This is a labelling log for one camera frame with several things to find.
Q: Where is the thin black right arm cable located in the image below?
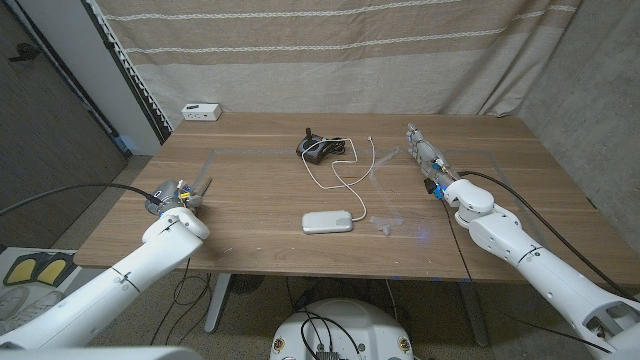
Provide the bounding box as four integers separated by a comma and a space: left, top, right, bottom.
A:
440, 198, 614, 355

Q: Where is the white table leg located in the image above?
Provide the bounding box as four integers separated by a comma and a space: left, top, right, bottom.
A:
457, 280, 490, 346
203, 273, 231, 334

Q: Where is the black zigzag frame strip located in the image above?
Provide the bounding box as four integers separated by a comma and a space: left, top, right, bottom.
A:
79, 0, 174, 144

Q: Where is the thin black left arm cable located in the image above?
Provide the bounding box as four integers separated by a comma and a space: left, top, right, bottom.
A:
148, 255, 214, 346

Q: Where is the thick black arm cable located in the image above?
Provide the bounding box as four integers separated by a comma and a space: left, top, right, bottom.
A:
457, 170, 639, 304
0, 182, 162, 217

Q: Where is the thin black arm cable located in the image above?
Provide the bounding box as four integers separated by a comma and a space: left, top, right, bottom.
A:
440, 198, 614, 355
148, 255, 214, 346

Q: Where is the clear plastic bag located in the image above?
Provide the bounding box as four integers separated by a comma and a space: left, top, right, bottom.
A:
367, 145, 405, 236

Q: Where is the black round floor object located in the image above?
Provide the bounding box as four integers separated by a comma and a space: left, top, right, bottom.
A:
227, 273, 265, 295

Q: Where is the beige striped curtain backdrop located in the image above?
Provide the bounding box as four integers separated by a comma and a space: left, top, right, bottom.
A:
92, 0, 584, 129

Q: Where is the white power strip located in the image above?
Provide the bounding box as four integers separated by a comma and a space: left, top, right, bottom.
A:
180, 102, 222, 122

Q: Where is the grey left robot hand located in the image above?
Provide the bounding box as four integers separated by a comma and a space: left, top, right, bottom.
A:
144, 178, 204, 217

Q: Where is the white charging cable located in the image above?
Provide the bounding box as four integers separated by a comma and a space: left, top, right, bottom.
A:
299, 135, 376, 222

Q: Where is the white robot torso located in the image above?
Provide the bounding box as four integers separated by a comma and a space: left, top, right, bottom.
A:
269, 298, 415, 360

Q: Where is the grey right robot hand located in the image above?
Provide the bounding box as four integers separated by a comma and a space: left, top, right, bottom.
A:
405, 123, 459, 189

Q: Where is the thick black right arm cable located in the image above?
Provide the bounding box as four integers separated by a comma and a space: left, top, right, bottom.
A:
457, 170, 639, 304

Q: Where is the silver power bank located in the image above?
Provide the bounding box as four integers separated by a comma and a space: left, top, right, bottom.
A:
301, 209, 354, 235

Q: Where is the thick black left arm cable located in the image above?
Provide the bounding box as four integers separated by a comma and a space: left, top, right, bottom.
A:
0, 182, 162, 217

